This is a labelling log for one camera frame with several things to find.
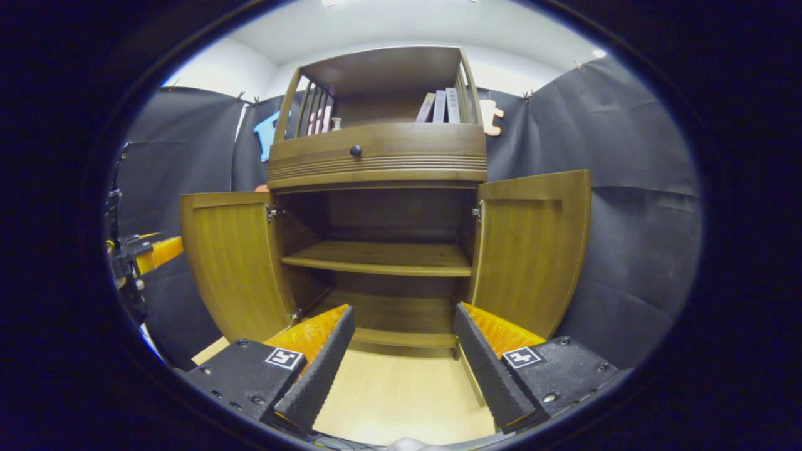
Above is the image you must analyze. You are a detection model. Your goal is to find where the black backdrop cloth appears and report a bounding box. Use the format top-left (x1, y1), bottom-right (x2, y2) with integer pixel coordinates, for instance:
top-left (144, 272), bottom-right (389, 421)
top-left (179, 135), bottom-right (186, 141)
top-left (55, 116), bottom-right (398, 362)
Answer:
top-left (116, 56), bottom-right (704, 370)

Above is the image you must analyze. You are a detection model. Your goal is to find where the wooden double-door shoe cabinet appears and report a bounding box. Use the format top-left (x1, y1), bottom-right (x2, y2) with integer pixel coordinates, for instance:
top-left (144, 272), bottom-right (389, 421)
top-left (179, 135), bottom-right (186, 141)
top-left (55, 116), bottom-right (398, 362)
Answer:
top-left (266, 45), bottom-right (489, 361)

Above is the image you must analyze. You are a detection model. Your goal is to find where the wooden inner cabinet shelf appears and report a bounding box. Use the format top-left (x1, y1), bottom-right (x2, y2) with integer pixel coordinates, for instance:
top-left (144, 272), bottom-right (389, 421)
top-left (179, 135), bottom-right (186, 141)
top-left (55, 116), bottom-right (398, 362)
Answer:
top-left (281, 241), bottom-right (472, 277)

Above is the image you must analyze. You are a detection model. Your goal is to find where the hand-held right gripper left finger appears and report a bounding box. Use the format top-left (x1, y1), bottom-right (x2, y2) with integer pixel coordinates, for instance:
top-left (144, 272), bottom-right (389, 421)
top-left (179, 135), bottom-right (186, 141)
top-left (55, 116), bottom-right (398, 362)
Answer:
top-left (186, 304), bottom-right (356, 434)

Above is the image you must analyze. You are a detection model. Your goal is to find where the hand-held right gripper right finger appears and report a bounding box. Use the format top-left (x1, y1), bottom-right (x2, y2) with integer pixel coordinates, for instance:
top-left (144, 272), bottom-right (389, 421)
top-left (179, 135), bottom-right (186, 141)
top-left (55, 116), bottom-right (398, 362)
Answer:
top-left (452, 302), bottom-right (630, 435)

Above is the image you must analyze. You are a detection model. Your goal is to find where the wooden shoe cabinet door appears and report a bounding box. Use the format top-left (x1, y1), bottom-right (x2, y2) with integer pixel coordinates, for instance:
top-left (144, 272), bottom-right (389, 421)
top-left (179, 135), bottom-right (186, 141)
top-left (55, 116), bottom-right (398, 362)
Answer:
top-left (180, 191), bottom-right (298, 343)
top-left (469, 169), bottom-right (592, 340)

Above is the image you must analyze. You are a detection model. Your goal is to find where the wooden drawer with black knob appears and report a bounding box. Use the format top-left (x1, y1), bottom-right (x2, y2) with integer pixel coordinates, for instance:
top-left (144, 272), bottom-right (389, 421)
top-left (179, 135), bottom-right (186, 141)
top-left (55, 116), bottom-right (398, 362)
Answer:
top-left (268, 123), bottom-right (488, 190)

